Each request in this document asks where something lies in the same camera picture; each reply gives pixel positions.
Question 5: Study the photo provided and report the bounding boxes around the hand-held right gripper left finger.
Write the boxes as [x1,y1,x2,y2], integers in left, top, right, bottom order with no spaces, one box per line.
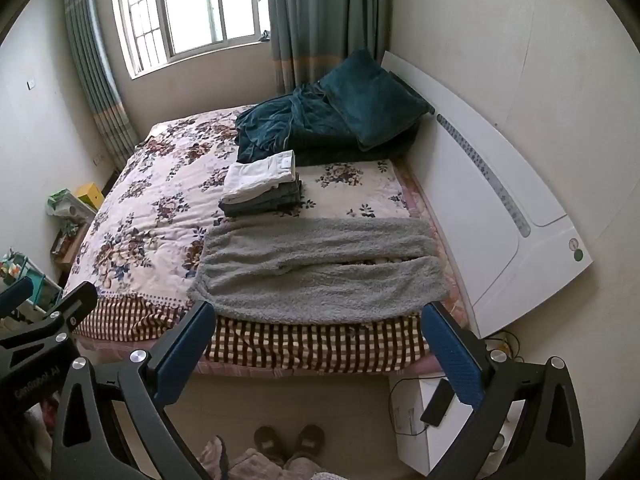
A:
[50,300,221,480]

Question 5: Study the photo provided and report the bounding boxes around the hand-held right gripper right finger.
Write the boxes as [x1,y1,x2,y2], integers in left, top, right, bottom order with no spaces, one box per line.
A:
[420,302,586,480]

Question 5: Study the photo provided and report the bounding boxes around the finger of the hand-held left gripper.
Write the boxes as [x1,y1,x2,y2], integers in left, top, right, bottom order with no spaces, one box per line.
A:
[0,277,35,319]
[0,281,99,356]

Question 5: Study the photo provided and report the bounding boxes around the grey fluffy pants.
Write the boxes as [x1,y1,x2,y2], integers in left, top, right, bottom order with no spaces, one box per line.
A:
[186,216,448,326]

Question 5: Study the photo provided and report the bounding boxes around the dark grey folded pants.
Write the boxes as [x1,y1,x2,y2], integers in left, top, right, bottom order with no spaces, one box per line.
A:
[218,175,304,219]

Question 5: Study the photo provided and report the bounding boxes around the white folded pants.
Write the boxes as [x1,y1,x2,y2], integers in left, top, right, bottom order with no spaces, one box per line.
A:
[220,150,298,206]

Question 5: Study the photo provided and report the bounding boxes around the teal storage rack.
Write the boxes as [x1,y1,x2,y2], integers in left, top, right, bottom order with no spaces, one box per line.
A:
[0,247,63,311]

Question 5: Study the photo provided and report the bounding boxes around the black phone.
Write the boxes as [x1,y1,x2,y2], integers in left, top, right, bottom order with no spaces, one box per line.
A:
[420,379,457,428]

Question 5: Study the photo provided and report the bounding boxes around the wooden side table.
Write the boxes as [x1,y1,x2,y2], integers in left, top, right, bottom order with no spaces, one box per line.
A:
[50,220,93,272]

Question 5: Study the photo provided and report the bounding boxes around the pink patterned mattress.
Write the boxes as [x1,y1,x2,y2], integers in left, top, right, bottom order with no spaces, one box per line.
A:
[80,157,481,377]

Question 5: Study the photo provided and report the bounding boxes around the white nightstand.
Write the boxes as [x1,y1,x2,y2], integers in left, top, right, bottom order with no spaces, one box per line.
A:
[390,375,526,478]

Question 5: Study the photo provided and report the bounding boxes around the brown checked blanket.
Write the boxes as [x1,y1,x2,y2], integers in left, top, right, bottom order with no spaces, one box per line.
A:
[72,295,431,373]

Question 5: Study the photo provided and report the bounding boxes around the yellow box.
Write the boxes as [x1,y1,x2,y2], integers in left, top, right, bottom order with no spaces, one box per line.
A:
[75,182,104,211]

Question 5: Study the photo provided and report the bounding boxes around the brown slipper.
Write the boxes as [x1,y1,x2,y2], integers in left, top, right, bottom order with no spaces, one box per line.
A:
[290,424,326,462]
[254,425,288,466]

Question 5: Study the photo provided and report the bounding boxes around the floral bed blanket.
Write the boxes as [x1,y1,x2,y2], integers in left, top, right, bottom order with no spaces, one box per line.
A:
[62,105,431,311]

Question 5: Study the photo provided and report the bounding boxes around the person's pink fluffy trousers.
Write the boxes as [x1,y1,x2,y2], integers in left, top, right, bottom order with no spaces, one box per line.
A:
[197,435,326,480]

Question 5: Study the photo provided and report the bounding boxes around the white headboard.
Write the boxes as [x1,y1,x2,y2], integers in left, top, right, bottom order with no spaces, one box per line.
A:
[380,50,596,341]

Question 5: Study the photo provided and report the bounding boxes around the teal striped curtain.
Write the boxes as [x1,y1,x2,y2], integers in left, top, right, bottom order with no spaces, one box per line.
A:
[62,0,139,171]
[266,0,396,94]

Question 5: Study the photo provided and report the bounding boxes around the teal plush blanket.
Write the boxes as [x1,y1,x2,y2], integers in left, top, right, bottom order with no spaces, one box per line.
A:
[235,82,421,166]

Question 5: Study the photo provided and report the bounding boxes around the teal plush pillow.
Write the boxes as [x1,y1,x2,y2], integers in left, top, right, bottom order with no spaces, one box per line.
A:
[318,49,435,151]

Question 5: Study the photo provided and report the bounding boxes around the window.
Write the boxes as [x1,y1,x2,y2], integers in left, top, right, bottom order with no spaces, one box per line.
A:
[111,0,271,79]

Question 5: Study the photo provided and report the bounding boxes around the power cable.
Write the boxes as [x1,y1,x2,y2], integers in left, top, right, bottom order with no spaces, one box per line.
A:
[480,329,523,362]

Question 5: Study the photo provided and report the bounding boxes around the black charging cable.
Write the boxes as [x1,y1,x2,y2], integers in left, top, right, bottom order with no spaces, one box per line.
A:
[388,376,432,436]

